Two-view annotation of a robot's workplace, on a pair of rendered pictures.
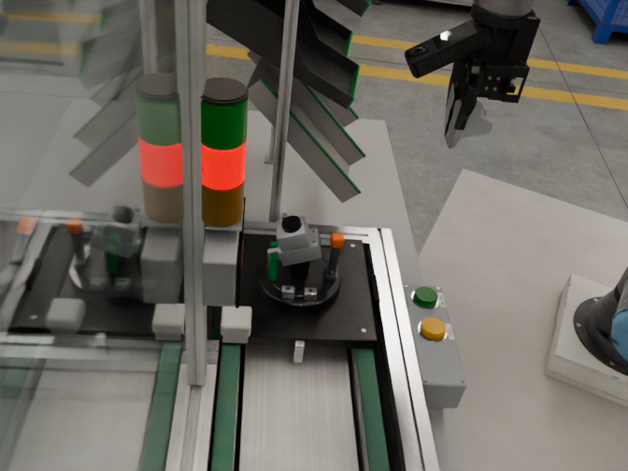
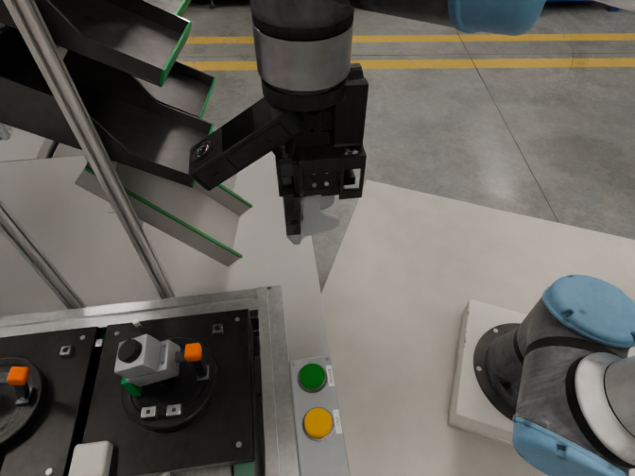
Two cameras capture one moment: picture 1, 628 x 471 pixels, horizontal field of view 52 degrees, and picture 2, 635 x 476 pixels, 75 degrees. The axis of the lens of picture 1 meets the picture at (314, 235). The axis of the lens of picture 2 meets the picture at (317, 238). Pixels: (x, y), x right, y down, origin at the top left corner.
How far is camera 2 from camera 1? 0.57 m
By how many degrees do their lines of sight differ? 10
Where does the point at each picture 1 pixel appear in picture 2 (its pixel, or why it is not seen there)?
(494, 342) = (396, 390)
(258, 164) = not seen: hidden behind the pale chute
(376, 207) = (282, 240)
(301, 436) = not seen: outside the picture
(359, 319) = (235, 426)
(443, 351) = (329, 454)
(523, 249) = (424, 265)
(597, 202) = (497, 150)
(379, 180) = not seen: hidden behind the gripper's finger
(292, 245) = (136, 373)
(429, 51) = (212, 154)
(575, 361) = (476, 419)
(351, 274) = (232, 360)
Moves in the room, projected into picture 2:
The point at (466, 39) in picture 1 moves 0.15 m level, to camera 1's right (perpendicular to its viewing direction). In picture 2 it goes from (259, 132) to (439, 131)
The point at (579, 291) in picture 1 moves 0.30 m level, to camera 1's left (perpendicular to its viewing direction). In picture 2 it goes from (478, 320) to (317, 321)
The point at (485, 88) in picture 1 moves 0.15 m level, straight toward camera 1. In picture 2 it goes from (312, 185) to (263, 319)
